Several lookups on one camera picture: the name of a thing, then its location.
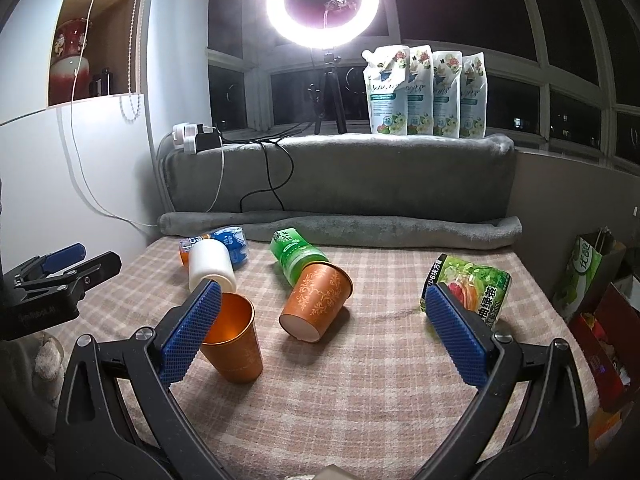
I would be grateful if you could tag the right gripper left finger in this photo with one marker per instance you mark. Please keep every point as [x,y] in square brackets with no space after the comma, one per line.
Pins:
[155,364]

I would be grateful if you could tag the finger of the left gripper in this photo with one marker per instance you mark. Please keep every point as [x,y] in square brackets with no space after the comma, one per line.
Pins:
[95,271]
[42,266]

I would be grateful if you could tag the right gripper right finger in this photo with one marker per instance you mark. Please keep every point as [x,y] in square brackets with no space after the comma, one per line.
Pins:
[485,360]

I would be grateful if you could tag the orange patterned paper cup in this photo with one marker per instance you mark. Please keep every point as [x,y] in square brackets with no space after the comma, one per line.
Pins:
[231,344]

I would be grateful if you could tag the white plastic cup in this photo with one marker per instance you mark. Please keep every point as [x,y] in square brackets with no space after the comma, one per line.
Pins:
[210,260]

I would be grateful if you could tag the gloved right hand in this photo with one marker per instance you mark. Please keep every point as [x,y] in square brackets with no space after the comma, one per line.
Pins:
[48,374]

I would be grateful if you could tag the pink plaid blanket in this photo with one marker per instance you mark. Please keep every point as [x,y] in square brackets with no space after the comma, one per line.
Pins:
[375,396]

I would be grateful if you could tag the red box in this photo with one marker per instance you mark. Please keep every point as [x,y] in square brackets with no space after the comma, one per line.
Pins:
[609,339]

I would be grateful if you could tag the green paper bag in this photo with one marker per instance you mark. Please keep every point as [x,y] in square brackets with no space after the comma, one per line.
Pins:
[594,262]

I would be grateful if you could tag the white power strip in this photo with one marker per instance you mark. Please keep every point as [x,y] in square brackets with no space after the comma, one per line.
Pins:
[184,136]

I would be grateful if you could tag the grey sofa backrest cushion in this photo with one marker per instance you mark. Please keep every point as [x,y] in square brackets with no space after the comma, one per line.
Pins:
[425,177]

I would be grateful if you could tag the red white vase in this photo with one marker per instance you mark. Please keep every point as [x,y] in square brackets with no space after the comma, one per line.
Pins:
[69,75]

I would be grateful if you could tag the refill pouch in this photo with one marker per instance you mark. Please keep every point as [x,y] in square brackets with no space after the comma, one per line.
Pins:
[473,96]
[385,77]
[420,91]
[446,93]

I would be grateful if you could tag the wooden shelf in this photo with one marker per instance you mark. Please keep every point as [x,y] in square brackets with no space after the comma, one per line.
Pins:
[112,42]

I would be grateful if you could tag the black tripod stand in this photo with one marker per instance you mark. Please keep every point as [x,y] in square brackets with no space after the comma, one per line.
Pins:
[329,90]

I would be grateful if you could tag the ring light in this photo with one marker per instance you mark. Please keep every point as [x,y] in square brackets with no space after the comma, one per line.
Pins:
[321,24]

